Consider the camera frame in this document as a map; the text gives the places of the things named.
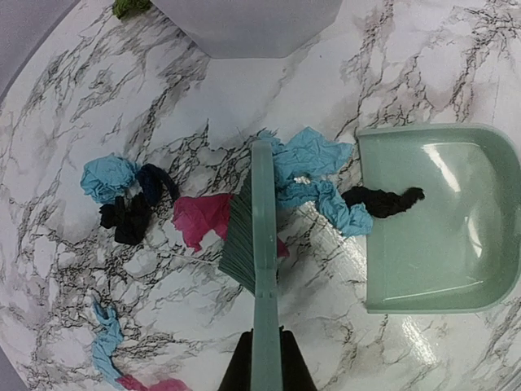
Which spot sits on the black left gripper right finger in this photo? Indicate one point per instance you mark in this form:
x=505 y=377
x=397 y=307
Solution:
x=295 y=373

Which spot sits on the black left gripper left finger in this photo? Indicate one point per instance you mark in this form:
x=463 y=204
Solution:
x=237 y=376

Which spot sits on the green hand brush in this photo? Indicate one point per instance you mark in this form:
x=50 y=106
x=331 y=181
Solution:
x=249 y=257

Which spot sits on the green plastic dustpan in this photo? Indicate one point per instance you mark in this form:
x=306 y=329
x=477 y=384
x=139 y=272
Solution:
x=457 y=250

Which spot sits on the blue twisted paper scrap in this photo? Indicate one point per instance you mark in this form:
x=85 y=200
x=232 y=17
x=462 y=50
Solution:
x=301 y=168

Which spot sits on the small navy paper scrap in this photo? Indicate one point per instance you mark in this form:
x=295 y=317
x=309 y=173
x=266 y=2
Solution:
x=153 y=180

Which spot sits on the light blue paper scrap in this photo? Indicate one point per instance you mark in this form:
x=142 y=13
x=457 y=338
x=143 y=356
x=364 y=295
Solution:
x=107 y=177

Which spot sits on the translucent white waste bin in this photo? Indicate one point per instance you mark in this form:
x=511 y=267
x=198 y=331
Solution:
x=235 y=29

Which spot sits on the green paper scrap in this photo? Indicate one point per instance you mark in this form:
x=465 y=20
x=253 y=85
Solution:
x=123 y=9

